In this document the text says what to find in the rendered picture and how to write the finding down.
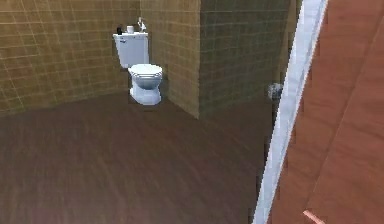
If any grey crumpled object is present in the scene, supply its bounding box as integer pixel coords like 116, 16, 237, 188
267, 82, 284, 101

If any reddish brown wooden door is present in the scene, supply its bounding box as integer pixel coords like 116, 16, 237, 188
252, 0, 384, 224

